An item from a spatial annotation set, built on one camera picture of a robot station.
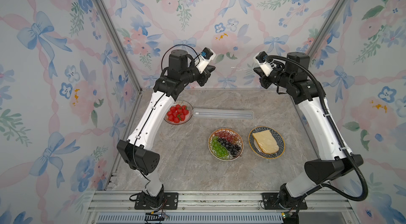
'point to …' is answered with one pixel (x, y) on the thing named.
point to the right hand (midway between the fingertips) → (259, 65)
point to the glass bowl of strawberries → (180, 113)
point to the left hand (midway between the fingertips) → (213, 65)
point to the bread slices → (267, 141)
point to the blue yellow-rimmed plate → (256, 148)
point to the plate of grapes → (225, 145)
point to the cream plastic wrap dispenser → (223, 113)
